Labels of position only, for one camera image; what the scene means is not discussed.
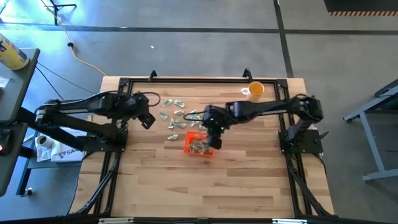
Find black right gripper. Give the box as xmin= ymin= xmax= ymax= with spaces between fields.
xmin=203 ymin=105 xmax=233 ymax=150

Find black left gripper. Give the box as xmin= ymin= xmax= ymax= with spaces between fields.
xmin=129 ymin=93 xmax=156 ymax=130

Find orange plastic slotted bin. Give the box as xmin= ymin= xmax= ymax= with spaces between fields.
xmin=183 ymin=131 xmax=218 ymax=157

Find yellow mug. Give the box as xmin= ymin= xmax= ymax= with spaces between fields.
xmin=241 ymin=81 xmax=266 ymax=103

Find white printed bag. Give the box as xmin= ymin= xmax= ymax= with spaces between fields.
xmin=36 ymin=126 xmax=88 ymax=163

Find black diagonal desk strut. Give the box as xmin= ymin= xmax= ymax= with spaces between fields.
xmin=17 ymin=106 xmax=85 ymax=152

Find white paper roll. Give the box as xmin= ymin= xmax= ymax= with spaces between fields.
xmin=35 ymin=134 xmax=54 ymax=149

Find grey side desk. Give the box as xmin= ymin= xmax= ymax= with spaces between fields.
xmin=0 ymin=48 xmax=41 ymax=197

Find blue metal leg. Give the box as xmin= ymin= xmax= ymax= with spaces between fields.
xmin=16 ymin=132 xmax=40 ymax=197

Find black box with indicator light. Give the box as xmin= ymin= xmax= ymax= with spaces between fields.
xmin=0 ymin=129 xmax=13 ymax=156

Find black tripod stand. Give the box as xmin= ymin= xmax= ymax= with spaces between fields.
xmin=47 ymin=0 xmax=78 ymax=26

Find yellow wipes canister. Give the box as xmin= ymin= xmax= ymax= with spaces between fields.
xmin=0 ymin=32 xmax=30 ymax=71

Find black mat with striped edge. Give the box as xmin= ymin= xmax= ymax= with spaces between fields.
xmin=323 ymin=0 xmax=398 ymax=17

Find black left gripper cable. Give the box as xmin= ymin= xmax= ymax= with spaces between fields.
xmin=136 ymin=91 xmax=162 ymax=108

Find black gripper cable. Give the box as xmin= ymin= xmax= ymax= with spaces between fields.
xmin=136 ymin=91 xmax=162 ymax=108
xmin=182 ymin=111 xmax=206 ymax=123

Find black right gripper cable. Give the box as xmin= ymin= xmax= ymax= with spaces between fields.
xmin=182 ymin=111 xmax=206 ymax=123

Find yellow floor cable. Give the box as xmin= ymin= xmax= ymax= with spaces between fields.
xmin=40 ymin=0 xmax=108 ymax=77

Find silver metal bracket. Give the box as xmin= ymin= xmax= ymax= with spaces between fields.
xmin=98 ymin=217 xmax=135 ymax=224
xmin=272 ymin=218 xmax=308 ymax=224

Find black floor cable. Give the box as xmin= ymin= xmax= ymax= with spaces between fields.
xmin=35 ymin=61 xmax=98 ymax=100

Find grey metal cart frame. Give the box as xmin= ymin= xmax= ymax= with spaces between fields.
xmin=343 ymin=78 xmax=398 ymax=183

